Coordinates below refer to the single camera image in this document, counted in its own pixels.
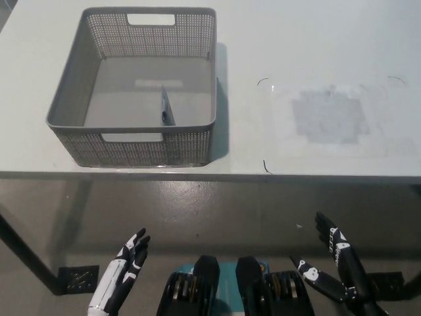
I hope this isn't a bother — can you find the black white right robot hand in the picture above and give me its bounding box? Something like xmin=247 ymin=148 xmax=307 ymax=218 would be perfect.
xmin=289 ymin=211 xmax=376 ymax=306

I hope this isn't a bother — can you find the black teal robot body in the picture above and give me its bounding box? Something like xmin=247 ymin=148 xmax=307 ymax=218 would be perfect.
xmin=155 ymin=254 xmax=317 ymax=316

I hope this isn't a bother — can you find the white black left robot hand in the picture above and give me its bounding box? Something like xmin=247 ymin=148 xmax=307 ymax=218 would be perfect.
xmin=87 ymin=227 xmax=152 ymax=313

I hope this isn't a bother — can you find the grey perforated plastic basket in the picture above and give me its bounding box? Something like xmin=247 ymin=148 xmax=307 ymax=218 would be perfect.
xmin=45 ymin=7 xmax=219 ymax=168

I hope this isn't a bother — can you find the white shampoo tube blue cap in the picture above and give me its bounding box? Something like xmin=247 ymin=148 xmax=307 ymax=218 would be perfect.
xmin=159 ymin=84 xmax=178 ymax=127

